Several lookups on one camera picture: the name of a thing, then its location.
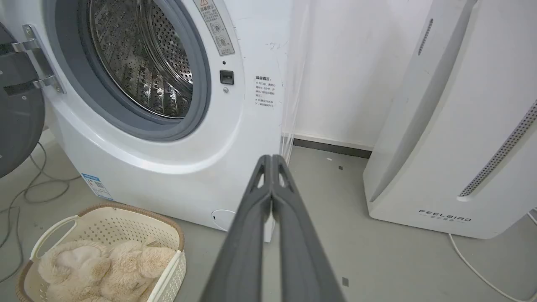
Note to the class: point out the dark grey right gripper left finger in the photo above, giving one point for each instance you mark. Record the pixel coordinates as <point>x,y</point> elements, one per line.
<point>243,251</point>

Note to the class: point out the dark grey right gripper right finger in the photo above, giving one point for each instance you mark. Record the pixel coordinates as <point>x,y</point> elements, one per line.
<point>302,251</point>

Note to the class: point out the dark washing machine door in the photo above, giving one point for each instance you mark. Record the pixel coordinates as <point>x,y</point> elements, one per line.
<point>19,109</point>

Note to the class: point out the cream plastic laundry basket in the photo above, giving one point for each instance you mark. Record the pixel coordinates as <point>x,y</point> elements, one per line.
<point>168,268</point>

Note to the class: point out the white front-load washing machine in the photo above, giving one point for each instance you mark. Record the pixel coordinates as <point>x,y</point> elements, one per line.
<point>201,138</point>

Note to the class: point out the beige fluffy towel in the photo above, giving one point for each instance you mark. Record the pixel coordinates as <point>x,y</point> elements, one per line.
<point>105,268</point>

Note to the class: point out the white air purifier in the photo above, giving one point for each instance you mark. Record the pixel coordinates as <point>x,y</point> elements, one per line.
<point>457,117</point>

